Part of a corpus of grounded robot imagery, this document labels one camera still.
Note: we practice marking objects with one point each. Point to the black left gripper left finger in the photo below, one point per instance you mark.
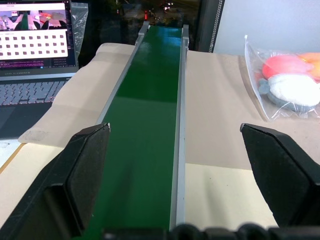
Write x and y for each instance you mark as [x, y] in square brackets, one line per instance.
[75, 180]

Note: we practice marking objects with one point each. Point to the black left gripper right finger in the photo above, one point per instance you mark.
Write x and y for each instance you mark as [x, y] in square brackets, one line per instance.
[282, 175]

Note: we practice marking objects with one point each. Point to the green conveyor belt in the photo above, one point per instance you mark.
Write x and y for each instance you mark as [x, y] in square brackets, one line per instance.
[147, 120]

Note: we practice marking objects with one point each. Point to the clear bag of plush toys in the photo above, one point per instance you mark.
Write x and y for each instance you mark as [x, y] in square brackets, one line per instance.
[287, 82]

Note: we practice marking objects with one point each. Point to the beige table cloth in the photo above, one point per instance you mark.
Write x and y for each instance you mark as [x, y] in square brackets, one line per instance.
[215, 107]

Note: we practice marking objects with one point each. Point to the open grey laptop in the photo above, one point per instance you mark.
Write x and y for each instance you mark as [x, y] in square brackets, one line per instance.
[30, 62]

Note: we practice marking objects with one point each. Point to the clear empty plastic bag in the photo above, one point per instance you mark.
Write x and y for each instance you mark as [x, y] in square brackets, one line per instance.
[80, 32]

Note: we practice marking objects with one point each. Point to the dark window frame post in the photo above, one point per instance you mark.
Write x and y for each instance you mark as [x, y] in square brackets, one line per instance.
[212, 25]

